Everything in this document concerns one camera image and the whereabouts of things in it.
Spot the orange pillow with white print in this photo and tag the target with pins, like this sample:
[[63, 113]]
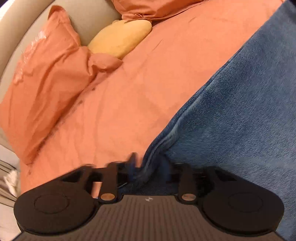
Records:
[[51, 73]]

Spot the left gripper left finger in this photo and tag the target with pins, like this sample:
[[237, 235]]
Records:
[[71, 200]]

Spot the orange bed sheet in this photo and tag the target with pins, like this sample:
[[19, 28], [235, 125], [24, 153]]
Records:
[[124, 112]]

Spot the blue denim jeans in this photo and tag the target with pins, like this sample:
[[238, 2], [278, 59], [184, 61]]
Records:
[[243, 119]]

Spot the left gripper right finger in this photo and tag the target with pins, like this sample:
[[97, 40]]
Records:
[[227, 202]]

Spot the yellow cushion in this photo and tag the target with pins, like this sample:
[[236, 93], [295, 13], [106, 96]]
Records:
[[120, 38]]

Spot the white item on nightstand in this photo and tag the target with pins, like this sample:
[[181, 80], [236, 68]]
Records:
[[13, 183]]

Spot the plain orange pillow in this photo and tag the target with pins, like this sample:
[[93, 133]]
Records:
[[152, 9]]

